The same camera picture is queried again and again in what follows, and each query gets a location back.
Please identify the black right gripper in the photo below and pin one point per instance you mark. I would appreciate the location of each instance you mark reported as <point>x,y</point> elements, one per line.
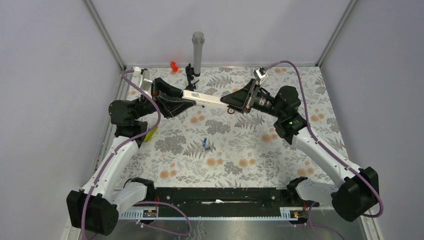
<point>238,100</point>

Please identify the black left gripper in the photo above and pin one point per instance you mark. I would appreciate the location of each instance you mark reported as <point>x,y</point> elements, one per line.
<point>166,95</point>

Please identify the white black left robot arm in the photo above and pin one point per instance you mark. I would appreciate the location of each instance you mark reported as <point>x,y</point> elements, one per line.
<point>95,207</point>

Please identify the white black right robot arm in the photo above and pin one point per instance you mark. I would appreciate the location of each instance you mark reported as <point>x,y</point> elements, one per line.
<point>354,190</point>

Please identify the brown poker chip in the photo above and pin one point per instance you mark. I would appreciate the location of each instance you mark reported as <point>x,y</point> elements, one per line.
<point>230,111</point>

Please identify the orange plastic clip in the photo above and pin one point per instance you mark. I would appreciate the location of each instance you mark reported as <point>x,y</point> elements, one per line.
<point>174,66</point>

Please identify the black microphone stand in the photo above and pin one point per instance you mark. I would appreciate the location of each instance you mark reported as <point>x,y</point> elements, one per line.
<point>190,75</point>

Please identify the yellow green block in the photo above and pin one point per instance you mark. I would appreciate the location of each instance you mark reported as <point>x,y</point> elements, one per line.
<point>149,135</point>

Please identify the grey microphone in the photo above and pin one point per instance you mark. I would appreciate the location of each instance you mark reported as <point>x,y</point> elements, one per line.
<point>198,40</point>

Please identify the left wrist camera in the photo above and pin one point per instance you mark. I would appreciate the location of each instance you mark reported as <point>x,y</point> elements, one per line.
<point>141,77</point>

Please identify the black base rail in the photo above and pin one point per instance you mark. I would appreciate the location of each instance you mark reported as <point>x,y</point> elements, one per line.
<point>223,202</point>

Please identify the slotted grey cable duct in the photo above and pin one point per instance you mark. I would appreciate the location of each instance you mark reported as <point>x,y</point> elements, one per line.
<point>141,213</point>

